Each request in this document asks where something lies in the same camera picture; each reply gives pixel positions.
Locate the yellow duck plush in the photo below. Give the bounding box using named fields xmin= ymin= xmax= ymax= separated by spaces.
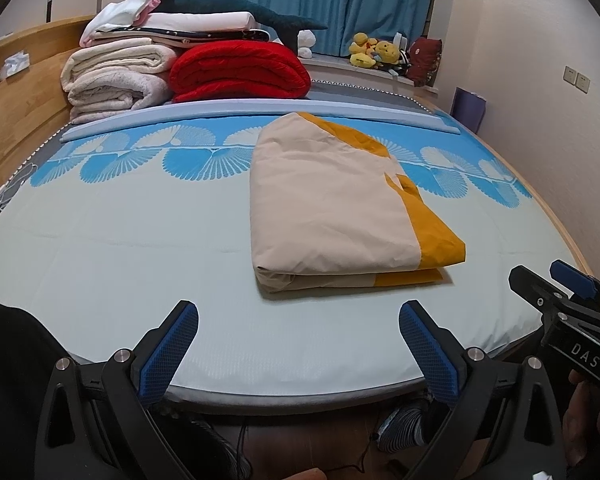
xmin=348 ymin=32 xmax=381 ymax=70

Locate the white plush toy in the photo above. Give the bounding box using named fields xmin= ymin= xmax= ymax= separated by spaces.
xmin=296 ymin=29 xmax=317 ymax=58

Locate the tissue pack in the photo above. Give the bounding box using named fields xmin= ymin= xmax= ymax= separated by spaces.
xmin=2 ymin=51 xmax=31 ymax=78

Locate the person's right hand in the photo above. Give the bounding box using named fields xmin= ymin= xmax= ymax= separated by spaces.
xmin=562 ymin=370 xmax=600 ymax=468

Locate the striped slipper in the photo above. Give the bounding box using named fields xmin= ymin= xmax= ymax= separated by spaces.
xmin=377 ymin=395 xmax=448 ymax=456

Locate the beige and orange hooded jacket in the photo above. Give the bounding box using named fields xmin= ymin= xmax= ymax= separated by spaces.
xmin=250 ymin=111 xmax=467 ymax=301

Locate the dark red bag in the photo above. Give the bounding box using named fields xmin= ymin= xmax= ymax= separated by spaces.
xmin=406 ymin=36 xmax=443 ymax=87

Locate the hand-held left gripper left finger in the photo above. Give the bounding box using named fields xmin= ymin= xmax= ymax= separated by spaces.
xmin=34 ymin=300 xmax=201 ymax=480

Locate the cream folded blanket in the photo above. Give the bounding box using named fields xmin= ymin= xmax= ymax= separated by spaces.
xmin=61 ymin=44 xmax=178 ymax=93

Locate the blue curtain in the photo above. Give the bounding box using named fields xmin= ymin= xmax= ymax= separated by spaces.
xmin=235 ymin=0 xmax=440 ymax=58

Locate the wooden headboard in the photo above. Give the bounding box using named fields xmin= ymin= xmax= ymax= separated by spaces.
xmin=0 ymin=16 xmax=106 ymax=211

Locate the fluffy off-white folded blanket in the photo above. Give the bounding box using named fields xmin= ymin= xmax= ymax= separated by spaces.
xmin=67 ymin=72 xmax=173 ymax=126

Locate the white folded quilt dark trim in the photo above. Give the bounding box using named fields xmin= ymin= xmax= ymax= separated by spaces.
xmin=130 ymin=10 xmax=271 ymax=51

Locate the white folded cloth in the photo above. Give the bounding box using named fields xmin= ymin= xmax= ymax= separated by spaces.
xmin=79 ymin=2 xmax=148 ymax=46

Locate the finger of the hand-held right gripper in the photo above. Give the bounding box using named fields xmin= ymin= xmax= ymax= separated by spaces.
xmin=550 ymin=259 xmax=600 ymax=321
xmin=509 ymin=266 xmax=573 ymax=313

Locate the bed with blue patterned sheet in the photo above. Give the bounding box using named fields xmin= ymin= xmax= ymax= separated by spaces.
xmin=0 ymin=80 xmax=593 ymax=416

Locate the red folded blanket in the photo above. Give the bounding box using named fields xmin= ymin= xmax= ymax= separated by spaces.
xmin=169 ymin=42 xmax=312 ymax=106

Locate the purple box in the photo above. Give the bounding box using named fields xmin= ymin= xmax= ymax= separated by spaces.
xmin=451 ymin=86 xmax=487 ymax=135

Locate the dark striped plush toy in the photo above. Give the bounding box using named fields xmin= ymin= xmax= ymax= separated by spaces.
xmin=390 ymin=50 xmax=416 ymax=78

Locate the person's dark clothing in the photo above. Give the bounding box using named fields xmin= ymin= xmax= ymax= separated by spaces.
xmin=0 ymin=302 xmax=253 ymax=480

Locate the grey window ledge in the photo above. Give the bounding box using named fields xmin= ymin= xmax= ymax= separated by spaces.
xmin=300 ymin=55 xmax=438 ymax=98

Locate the teal shark plush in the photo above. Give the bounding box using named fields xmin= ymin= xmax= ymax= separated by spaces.
xmin=152 ymin=0 xmax=329 ymax=56

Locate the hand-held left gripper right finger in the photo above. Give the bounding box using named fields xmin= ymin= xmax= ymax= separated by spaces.
xmin=399 ymin=301 xmax=567 ymax=480

